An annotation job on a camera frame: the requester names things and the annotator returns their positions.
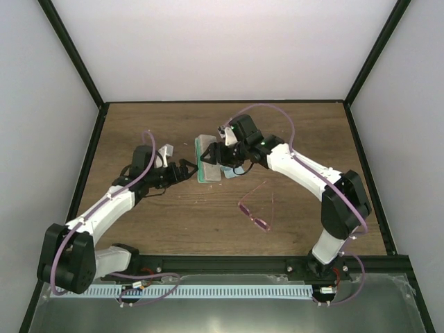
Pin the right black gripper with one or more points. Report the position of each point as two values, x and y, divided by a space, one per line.
220 155

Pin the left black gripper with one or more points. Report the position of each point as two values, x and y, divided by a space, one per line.
175 175

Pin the grey green glasses case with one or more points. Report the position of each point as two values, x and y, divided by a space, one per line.
207 173

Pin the light blue cleaning cloth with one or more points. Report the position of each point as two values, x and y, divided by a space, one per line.
229 172

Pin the pink sunglasses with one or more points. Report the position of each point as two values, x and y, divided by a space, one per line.
260 213

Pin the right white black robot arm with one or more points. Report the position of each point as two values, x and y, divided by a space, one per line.
344 202

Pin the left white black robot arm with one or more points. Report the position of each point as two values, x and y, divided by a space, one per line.
69 260

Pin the metal front plate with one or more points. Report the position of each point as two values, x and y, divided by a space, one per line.
377 303

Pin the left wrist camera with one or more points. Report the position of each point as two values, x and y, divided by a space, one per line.
163 154

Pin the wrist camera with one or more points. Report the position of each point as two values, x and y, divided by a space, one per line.
163 154
227 135

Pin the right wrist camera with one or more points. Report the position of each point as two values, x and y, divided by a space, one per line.
227 135

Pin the light blue slotted cable duct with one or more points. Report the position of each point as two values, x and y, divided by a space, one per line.
281 291

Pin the black mounting rail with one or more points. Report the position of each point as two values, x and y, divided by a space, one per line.
296 267

